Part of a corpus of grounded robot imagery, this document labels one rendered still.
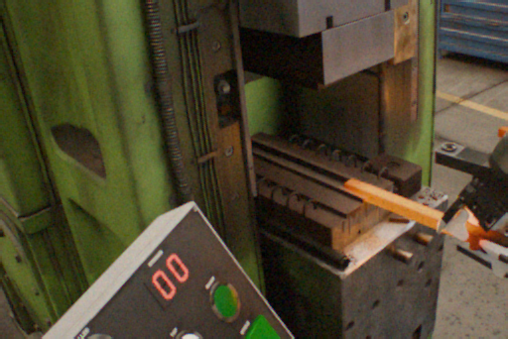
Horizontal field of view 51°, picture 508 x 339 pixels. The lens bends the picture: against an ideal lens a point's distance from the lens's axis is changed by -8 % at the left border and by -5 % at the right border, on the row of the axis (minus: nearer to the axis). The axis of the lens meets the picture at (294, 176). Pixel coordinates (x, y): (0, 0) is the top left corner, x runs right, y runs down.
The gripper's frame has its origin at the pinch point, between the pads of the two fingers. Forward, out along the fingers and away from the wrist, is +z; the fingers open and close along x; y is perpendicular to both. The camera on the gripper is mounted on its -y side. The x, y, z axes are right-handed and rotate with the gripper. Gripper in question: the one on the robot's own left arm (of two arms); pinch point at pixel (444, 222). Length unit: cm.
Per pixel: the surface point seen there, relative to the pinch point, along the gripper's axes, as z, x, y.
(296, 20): -25.0, -17.0, -35.2
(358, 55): -17.2, -2.9, -30.0
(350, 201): 11.0, -3.6, -16.7
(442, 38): 176, 358, -144
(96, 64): -14, -43, -50
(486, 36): 145, 358, -110
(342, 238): 14.4, -8.9, -12.2
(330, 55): -18.8, -10.1, -31.0
